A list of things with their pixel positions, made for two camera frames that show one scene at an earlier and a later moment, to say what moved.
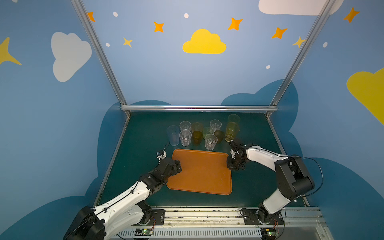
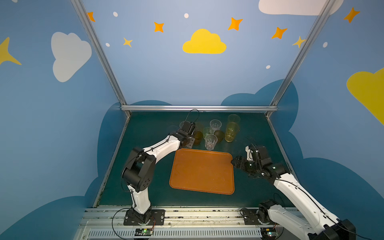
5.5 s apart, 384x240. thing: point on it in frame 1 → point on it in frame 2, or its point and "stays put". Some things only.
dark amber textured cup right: [219, 135] stays put
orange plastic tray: [202, 172] stays put
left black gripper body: [173, 165] → [189, 139]
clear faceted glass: [210, 141] stays put
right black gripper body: [235, 162] → [244, 163]
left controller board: [143, 232] stays put
